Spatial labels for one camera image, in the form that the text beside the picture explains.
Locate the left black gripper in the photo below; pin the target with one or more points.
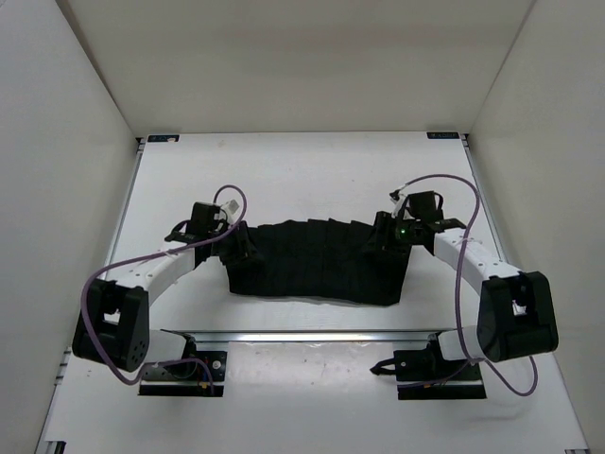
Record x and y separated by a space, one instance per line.
245 251

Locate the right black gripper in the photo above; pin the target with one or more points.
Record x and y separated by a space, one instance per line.
383 226

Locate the black pleated skirt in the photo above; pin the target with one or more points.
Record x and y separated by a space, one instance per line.
320 259

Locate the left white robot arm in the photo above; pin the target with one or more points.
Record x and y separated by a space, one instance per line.
113 327

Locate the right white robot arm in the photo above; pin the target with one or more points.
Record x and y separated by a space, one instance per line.
515 318

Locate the right blue table label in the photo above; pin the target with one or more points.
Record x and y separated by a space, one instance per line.
442 135

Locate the blue table label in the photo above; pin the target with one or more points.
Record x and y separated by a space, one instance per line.
163 138
442 135

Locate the left blue table label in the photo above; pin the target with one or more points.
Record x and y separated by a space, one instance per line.
163 138

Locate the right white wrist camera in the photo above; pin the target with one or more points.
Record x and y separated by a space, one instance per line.
400 200

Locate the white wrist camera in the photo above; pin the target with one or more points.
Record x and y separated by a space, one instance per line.
400 200
228 211

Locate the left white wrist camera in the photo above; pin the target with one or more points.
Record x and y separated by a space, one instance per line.
228 211

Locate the front aluminium rail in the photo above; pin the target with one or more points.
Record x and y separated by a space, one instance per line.
311 336

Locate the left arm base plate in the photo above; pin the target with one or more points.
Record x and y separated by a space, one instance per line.
190 379

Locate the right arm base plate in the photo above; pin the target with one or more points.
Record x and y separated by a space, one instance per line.
423 375

